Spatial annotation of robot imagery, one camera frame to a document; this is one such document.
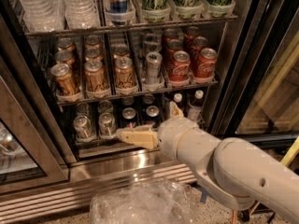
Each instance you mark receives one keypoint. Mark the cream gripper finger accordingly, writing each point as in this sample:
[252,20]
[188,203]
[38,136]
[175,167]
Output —
[175,111]
[140,136]

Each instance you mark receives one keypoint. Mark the silver redbull can front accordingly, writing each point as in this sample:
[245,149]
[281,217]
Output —
[153,67]

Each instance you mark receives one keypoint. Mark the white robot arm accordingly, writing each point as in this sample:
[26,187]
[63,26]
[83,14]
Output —
[233,171]

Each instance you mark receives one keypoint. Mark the blue pepsi can front right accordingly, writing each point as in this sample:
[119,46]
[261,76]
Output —
[152,116]

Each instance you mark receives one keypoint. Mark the blue pepsi can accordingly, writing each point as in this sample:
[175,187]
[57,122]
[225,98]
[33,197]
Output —
[129,117]
[152,116]

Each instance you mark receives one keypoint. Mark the blue pepsi can front left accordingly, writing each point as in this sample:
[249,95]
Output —
[129,117]

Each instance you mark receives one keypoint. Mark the pepsi can behind right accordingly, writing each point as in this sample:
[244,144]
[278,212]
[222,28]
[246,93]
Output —
[147,100]

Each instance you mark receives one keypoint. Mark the pepsi can behind left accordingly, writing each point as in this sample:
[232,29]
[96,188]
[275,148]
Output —
[127,102]

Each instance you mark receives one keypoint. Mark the red coke can front left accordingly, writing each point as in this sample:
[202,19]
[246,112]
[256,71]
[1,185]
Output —
[179,66]

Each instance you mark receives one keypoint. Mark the red coke can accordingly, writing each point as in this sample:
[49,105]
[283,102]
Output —
[172,46]
[179,66]
[190,33]
[169,34]
[198,44]
[204,66]

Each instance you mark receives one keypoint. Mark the white green can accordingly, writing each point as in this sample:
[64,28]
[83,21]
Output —
[83,127]
[107,124]

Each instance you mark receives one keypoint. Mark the red coke can front right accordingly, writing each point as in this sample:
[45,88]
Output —
[204,66]

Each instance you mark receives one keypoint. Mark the white green can bottom left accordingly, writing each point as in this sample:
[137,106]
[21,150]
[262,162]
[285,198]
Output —
[83,127]

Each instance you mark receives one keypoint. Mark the gold can front right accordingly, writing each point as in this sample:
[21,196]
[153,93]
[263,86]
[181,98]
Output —
[125,73]

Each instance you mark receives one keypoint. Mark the gold can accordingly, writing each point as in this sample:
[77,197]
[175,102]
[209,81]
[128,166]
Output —
[65,56]
[96,76]
[93,41]
[66,43]
[63,76]
[119,51]
[93,54]
[125,73]

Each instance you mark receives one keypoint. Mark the red coke can middle left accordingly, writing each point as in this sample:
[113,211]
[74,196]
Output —
[172,46]

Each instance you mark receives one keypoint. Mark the can behind bottom left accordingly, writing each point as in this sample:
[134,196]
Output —
[83,109]

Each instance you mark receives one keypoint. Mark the silver redbull can behind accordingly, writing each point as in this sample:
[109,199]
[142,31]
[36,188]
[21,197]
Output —
[151,43]

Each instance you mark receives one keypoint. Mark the red coke can middle right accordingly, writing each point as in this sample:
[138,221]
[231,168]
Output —
[198,44]

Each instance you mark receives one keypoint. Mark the red coke can back left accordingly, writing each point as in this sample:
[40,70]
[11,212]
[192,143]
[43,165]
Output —
[169,34]

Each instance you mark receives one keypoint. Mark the gold can front middle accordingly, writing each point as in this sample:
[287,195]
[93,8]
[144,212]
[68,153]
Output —
[96,76]

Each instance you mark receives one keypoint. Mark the red coke can back right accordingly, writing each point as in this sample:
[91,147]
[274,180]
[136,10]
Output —
[190,33]

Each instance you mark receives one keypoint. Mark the fridge glass door right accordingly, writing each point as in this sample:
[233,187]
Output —
[260,101]

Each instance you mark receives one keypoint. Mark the fridge glass door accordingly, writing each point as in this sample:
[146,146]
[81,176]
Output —
[260,101]
[40,163]

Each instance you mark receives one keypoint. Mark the gold can front left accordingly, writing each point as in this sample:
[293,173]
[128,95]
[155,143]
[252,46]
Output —
[63,76]

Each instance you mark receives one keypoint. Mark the stainless steel fridge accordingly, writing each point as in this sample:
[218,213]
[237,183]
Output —
[99,166]

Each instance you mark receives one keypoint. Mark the gold can back middle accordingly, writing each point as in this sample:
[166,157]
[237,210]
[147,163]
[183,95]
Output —
[93,41]

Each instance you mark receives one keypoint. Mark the fridge glass door left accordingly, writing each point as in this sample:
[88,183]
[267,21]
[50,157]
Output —
[40,163]

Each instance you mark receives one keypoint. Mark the gold can back left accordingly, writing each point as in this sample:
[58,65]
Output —
[66,43]

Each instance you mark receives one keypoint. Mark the dark bottle white cap left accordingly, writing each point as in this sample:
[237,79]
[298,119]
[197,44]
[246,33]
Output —
[177,101]

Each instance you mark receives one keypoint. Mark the dark bottle white cap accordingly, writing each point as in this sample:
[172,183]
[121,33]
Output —
[177,101]
[195,105]

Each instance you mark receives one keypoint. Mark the dark bottle white cap right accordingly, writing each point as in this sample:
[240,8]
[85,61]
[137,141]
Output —
[195,105]

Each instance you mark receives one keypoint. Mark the clear plastic wrap bundle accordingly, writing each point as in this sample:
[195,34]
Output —
[159,202]

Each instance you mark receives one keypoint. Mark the blue tape cross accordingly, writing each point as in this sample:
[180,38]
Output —
[203,194]

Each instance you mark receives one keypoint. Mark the yellow black stand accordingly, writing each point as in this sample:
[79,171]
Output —
[244,216]

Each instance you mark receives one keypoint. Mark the clear water bottle right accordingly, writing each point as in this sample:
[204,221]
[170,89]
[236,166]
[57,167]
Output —
[81,14]

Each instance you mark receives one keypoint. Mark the clear water bottle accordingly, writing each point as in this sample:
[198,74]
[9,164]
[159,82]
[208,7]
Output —
[81,14]
[42,16]

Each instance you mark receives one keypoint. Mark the clear water bottle left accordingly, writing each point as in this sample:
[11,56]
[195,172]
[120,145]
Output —
[42,16]

